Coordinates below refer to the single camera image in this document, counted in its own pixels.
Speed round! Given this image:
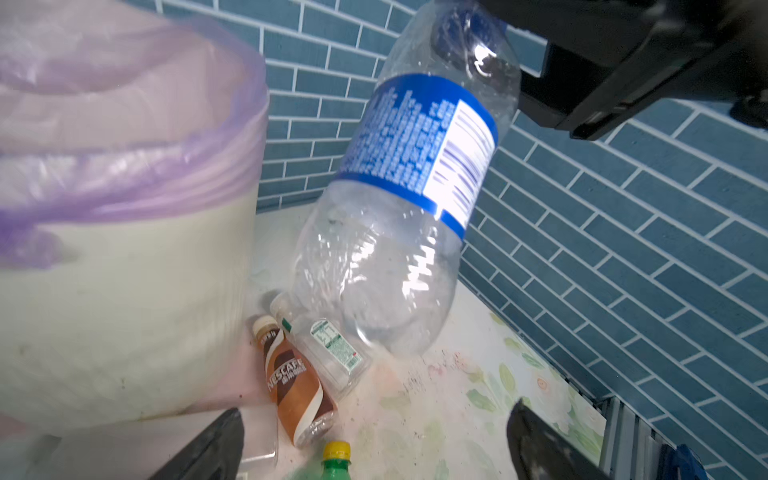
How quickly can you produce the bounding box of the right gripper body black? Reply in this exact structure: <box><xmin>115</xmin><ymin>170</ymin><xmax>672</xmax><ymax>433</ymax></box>
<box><xmin>483</xmin><ymin>0</ymin><xmax>767</xmax><ymax>140</ymax></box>

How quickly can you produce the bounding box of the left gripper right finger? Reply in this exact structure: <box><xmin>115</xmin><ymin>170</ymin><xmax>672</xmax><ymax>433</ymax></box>
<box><xmin>506</xmin><ymin>400</ymin><xmax>609</xmax><ymax>480</ymax></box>

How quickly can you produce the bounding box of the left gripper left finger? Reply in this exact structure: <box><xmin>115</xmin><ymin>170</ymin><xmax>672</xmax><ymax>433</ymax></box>
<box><xmin>150</xmin><ymin>408</ymin><xmax>245</xmax><ymax>480</ymax></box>

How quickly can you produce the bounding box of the green plastic bottle yellow cap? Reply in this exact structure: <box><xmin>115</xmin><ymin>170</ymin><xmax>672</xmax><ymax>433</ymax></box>
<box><xmin>298</xmin><ymin>440</ymin><xmax>351</xmax><ymax>480</ymax></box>

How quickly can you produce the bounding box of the clear bottle blue label blue cap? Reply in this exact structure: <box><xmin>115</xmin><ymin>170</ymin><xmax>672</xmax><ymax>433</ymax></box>
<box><xmin>292</xmin><ymin>1</ymin><xmax>522</xmax><ymax>356</ymax></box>

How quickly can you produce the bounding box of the white ribbed trash bin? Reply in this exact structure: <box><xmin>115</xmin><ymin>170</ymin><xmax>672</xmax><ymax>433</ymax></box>
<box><xmin>1</xmin><ymin>191</ymin><xmax>257</xmax><ymax>434</ymax></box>

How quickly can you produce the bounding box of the purple plastic bin liner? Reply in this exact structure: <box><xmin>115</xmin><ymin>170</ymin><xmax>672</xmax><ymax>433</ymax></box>
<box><xmin>1</xmin><ymin>1</ymin><xmax>269</xmax><ymax>269</ymax></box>

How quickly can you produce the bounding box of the frosted clear square bottle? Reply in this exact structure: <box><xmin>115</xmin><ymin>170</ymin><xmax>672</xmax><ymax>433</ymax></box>
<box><xmin>29</xmin><ymin>404</ymin><xmax>279</xmax><ymax>479</ymax></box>

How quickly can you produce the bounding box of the brown coffee bottle upright-lying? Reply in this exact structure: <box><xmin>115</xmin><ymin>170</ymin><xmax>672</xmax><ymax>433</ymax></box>
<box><xmin>252</xmin><ymin>315</ymin><xmax>337</xmax><ymax>449</ymax></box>

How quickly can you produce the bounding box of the blue utility knife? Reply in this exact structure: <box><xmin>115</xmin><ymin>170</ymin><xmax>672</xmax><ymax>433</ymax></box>
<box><xmin>656</xmin><ymin>444</ymin><xmax>708</xmax><ymax>480</ymax></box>

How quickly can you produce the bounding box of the clear bottle green white label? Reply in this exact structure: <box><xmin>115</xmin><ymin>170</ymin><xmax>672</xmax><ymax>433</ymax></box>
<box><xmin>270</xmin><ymin>291</ymin><xmax>373</xmax><ymax>400</ymax></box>

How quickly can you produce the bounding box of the aluminium rail frame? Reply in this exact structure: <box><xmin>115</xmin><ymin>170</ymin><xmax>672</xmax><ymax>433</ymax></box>
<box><xmin>599</xmin><ymin>397</ymin><xmax>666</xmax><ymax>480</ymax></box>

